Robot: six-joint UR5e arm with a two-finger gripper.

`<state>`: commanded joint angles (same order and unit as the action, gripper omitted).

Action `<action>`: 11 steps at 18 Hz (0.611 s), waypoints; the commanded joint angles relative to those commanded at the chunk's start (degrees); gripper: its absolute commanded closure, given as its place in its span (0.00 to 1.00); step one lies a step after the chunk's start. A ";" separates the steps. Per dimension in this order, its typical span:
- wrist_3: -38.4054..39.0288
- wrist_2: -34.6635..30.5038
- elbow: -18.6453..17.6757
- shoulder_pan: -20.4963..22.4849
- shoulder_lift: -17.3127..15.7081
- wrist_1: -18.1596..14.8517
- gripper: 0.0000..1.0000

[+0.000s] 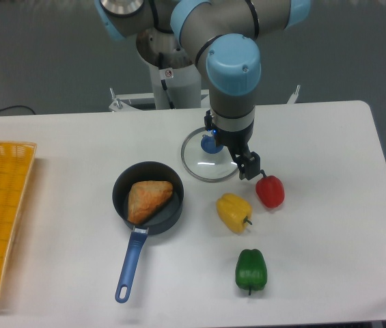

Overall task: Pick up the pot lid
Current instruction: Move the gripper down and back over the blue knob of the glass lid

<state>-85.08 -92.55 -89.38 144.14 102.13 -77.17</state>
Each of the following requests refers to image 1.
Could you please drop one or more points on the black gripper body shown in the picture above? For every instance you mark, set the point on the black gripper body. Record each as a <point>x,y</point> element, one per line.
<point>234,133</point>

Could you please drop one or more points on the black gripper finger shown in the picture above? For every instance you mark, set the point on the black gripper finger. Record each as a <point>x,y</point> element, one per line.
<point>248,163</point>

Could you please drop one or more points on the glass pot lid blue knob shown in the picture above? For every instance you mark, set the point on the glass pot lid blue knob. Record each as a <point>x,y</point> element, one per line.
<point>204,160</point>

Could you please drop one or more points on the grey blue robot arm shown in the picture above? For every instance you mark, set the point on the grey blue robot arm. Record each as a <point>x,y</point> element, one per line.
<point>220,40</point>

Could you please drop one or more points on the red bell pepper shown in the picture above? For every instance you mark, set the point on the red bell pepper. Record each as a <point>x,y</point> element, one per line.
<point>270,190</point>

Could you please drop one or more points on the yellow bell pepper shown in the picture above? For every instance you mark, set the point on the yellow bell pepper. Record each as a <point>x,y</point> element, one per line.
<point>234,211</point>

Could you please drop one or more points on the green bell pepper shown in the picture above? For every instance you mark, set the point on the green bell pepper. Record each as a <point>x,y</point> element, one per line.
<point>251,272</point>

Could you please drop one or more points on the triangular bread pastry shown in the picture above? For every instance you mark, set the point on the triangular bread pastry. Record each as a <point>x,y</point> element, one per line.
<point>146,198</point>

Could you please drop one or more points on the dark pot blue handle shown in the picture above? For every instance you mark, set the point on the dark pot blue handle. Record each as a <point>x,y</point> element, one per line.
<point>160,222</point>

